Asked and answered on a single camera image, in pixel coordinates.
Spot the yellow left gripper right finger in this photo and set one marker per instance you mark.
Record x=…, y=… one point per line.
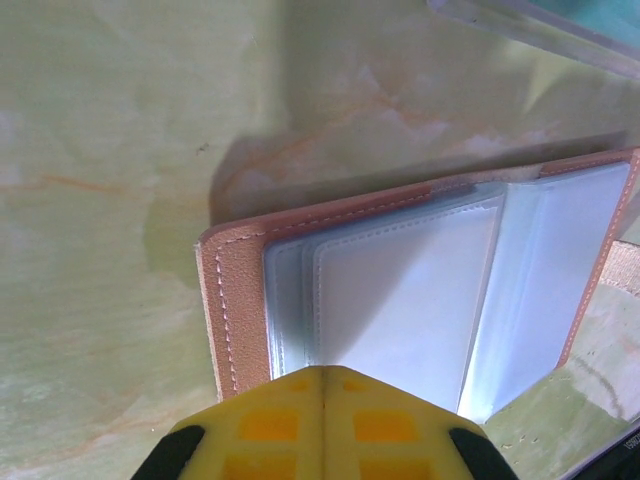
x=385, y=430

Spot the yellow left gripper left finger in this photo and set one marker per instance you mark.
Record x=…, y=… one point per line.
x=270, y=430

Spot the clear plastic card tray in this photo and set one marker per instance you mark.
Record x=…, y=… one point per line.
x=550, y=30

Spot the brown leather card holder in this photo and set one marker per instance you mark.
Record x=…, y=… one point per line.
x=235, y=280

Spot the teal credit card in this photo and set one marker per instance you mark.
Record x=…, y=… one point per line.
x=615, y=20

